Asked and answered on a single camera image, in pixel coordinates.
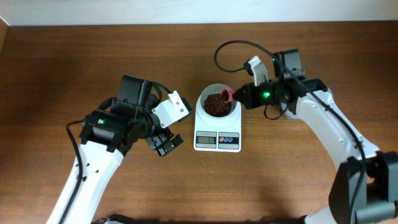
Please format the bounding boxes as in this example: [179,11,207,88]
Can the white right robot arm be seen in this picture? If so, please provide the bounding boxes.
[233,53,397,223]

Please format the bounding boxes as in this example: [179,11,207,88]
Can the pink measuring scoop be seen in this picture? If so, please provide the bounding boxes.
[220,88,234,103]

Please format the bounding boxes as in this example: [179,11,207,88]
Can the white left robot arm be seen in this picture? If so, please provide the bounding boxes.
[47,97,192,223]

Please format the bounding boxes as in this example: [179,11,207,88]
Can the red beans in bowl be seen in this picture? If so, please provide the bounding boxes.
[203,93,232,117]

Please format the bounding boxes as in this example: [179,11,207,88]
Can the white bowl on scale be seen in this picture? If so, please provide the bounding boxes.
[198,83,237,118]

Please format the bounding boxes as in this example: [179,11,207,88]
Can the white digital kitchen scale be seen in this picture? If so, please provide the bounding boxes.
[193,96,242,152]

